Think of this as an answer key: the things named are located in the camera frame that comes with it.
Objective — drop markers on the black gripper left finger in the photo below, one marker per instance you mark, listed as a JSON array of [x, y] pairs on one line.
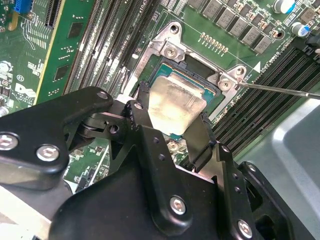
[[37, 130]]

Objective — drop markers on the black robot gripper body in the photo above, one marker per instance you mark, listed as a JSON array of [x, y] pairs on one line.
[[112, 205]]

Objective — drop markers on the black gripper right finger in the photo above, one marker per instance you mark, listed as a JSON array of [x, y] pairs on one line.
[[240, 200]]

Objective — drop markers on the silver topped CPU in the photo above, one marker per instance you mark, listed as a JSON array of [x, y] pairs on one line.
[[175, 105]]

